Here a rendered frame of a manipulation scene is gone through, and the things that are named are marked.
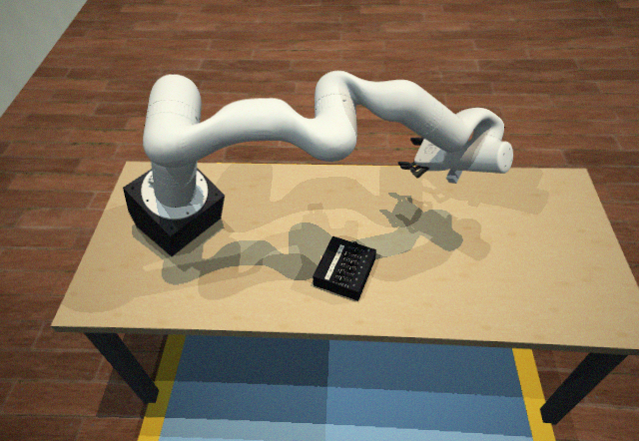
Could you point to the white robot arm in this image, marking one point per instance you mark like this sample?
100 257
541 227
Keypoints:
174 145

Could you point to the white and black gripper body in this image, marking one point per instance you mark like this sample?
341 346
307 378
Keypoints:
429 155

